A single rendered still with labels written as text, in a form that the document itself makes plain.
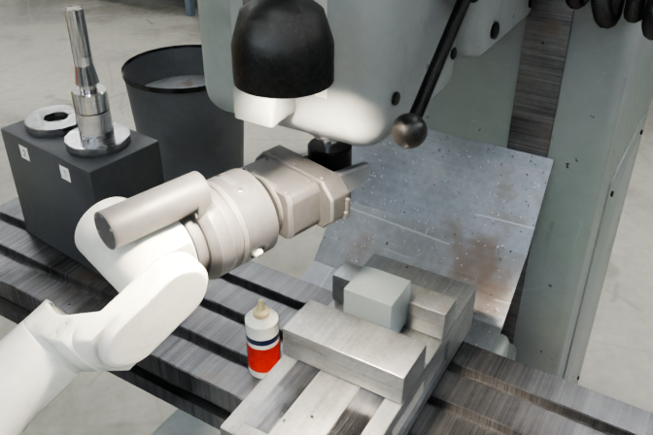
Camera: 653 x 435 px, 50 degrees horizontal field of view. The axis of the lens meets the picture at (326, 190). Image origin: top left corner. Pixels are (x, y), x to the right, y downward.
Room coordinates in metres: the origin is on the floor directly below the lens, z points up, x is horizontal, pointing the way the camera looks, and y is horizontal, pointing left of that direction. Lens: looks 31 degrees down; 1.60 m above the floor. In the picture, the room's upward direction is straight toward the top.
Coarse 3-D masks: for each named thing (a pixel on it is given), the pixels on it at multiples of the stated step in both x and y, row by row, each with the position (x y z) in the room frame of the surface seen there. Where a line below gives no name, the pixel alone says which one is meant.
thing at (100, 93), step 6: (102, 84) 0.90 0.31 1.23; (72, 90) 0.88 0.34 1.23; (78, 90) 0.88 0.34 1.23; (96, 90) 0.88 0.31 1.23; (102, 90) 0.88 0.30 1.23; (72, 96) 0.87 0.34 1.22; (78, 96) 0.87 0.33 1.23; (84, 96) 0.87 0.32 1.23; (90, 96) 0.87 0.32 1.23; (96, 96) 0.87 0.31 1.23; (102, 96) 0.88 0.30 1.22; (84, 102) 0.87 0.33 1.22; (90, 102) 0.87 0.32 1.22
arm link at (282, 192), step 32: (256, 160) 0.66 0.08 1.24; (288, 160) 0.63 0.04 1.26; (224, 192) 0.55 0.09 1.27; (256, 192) 0.55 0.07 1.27; (288, 192) 0.57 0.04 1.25; (320, 192) 0.59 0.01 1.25; (256, 224) 0.53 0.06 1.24; (288, 224) 0.56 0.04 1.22; (320, 224) 0.59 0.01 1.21; (256, 256) 0.53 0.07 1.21
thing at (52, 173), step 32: (32, 128) 0.91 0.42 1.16; (64, 128) 0.91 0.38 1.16; (128, 128) 0.91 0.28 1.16; (32, 160) 0.89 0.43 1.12; (64, 160) 0.84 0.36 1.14; (96, 160) 0.84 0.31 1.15; (128, 160) 0.85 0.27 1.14; (160, 160) 0.90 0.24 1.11; (32, 192) 0.91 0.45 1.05; (64, 192) 0.85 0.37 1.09; (96, 192) 0.81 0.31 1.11; (128, 192) 0.85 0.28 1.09; (32, 224) 0.92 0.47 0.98; (64, 224) 0.86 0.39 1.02
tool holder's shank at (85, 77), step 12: (72, 12) 0.88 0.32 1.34; (84, 12) 0.89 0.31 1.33; (72, 24) 0.88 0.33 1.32; (84, 24) 0.88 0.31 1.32; (72, 36) 0.88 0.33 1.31; (84, 36) 0.88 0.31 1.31; (72, 48) 0.88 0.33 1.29; (84, 48) 0.88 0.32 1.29; (84, 60) 0.88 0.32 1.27; (84, 72) 0.88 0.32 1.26; (84, 84) 0.87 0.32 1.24; (96, 84) 0.89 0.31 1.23
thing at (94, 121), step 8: (80, 104) 0.87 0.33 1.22; (88, 104) 0.87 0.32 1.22; (96, 104) 0.87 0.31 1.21; (104, 104) 0.88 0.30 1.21; (80, 112) 0.87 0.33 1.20; (88, 112) 0.87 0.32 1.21; (96, 112) 0.87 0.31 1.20; (104, 112) 0.88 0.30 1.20; (80, 120) 0.87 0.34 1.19; (88, 120) 0.87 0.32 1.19; (96, 120) 0.87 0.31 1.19; (104, 120) 0.87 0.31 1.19; (112, 120) 0.90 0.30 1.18; (80, 128) 0.87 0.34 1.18; (88, 128) 0.87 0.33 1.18; (96, 128) 0.87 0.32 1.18; (104, 128) 0.87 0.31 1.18; (112, 128) 0.89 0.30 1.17; (80, 136) 0.88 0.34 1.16; (88, 136) 0.87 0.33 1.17; (96, 136) 0.87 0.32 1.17; (104, 136) 0.87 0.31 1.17; (112, 136) 0.88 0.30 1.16
